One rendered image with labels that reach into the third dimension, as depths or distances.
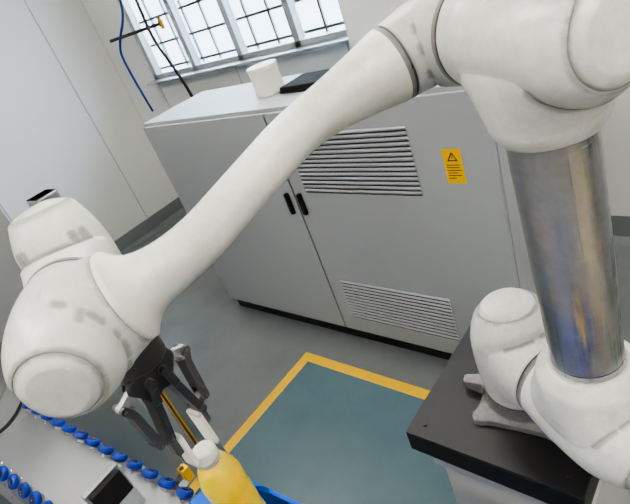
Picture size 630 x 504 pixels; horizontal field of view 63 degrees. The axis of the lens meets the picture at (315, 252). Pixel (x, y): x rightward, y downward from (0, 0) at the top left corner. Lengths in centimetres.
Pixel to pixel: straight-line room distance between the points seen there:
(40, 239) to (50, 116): 491
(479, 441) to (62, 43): 518
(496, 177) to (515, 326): 106
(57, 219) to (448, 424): 87
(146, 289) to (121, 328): 4
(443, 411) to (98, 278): 88
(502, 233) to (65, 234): 171
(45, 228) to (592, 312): 66
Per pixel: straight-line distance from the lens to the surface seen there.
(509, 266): 218
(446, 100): 191
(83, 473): 180
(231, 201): 54
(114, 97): 582
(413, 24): 68
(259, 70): 265
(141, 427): 78
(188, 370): 81
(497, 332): 97
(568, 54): 51
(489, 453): 113
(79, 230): 64
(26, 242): 64
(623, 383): 85
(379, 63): 66
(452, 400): 122
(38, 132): 547
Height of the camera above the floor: 198
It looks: 29 degrees down
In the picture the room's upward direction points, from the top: 22 degrees counter-clockwise
